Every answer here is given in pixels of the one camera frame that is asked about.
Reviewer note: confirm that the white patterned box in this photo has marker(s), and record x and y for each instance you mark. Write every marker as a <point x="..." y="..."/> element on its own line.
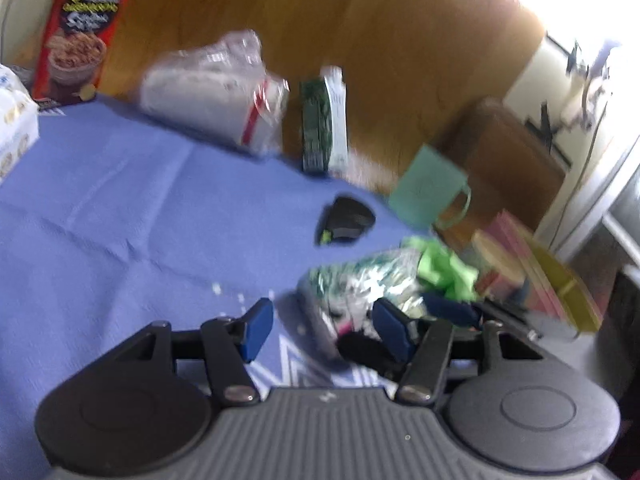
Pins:
<point x="14" y="115"/>

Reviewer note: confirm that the teal mug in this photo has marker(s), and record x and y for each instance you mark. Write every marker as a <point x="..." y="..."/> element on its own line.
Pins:
<point x="429" y="190"/>

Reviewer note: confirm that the bright green soft cloth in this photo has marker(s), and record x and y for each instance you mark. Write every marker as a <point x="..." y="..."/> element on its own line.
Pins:
<point x="442" y="267"/>

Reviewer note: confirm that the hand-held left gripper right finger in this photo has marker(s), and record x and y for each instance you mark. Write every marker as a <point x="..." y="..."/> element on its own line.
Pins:
<point x="391" y="329"/>

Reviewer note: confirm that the pink and yellow books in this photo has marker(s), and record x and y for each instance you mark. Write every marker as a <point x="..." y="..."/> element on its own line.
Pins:
<point x="537" y="270"/>

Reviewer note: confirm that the green and white carton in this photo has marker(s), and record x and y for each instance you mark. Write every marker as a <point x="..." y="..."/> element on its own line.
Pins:
<point x="324" y="122"/>

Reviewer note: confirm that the black computer mouse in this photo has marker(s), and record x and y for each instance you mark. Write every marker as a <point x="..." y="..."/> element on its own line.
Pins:
<point x="346" y="220"/>

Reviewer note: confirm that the blue tablecloth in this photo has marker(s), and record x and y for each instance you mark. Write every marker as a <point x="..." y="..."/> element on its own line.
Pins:
<point x="150" y="230"/>

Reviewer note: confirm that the clear plastic bag of cloth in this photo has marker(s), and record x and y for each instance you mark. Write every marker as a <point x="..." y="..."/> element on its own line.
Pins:
<point x="212" y="92"/>

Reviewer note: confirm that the red cereal box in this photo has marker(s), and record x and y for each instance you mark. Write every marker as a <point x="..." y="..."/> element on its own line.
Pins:
<point x="80" y="30"/>

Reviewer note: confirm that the dark blue soft cloth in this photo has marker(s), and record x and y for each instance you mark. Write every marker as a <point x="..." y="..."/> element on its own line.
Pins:
<point x="452" y="310"/>

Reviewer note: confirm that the green printed plastic bag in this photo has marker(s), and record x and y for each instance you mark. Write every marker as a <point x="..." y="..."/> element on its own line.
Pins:
<point x="360" y="285"/>

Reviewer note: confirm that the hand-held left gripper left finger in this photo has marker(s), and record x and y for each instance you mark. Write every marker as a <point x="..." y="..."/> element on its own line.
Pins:
<point x="258" y="329"/>

